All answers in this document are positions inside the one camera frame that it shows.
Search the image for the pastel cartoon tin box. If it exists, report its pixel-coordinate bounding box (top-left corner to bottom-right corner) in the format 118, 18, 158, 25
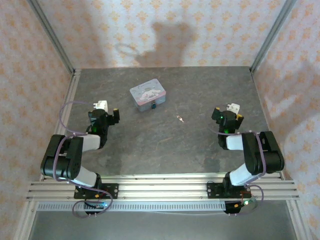
129, 78, 168, 113

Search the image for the right controller circuit board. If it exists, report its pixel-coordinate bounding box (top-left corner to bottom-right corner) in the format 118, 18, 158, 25
233, 196, 259, 210

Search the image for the controller circuit board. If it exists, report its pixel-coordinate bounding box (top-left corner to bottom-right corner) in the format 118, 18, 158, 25
84, 199, 109, 210
233, 196, 259, 210

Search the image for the left controller circuit board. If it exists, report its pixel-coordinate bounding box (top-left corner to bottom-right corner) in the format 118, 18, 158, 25
84, 199, 109, 210

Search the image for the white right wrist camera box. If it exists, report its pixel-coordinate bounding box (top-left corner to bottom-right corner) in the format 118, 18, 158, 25
226, 102, 241, 115

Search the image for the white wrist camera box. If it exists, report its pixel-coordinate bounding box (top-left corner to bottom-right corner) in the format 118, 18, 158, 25
226, 102, 241, 115
93, 99, 109, 113

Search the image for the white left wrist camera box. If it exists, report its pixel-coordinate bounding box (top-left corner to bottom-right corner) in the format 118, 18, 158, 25
93, 99, 109, 113

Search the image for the aluminium side rail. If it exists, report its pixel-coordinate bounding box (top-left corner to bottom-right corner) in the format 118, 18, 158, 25
249, 66, 314, 240
14, 69, 82, 240

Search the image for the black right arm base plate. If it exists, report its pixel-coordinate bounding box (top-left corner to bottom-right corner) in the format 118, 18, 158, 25
206, 181, 252, 200

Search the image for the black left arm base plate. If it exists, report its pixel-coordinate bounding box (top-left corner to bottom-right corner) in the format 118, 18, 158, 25
73, 183, 119, 200

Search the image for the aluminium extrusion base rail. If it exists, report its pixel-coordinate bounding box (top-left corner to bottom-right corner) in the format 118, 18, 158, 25
25, 173, 300, 201

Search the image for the aluminium frame post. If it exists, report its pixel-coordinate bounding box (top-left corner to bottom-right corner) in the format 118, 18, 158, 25
249, 0, 297, 74
26, 0, 76, 74

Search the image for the slotted grey cable duct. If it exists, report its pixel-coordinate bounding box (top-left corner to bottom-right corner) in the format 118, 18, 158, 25
36, 201, 227, 212

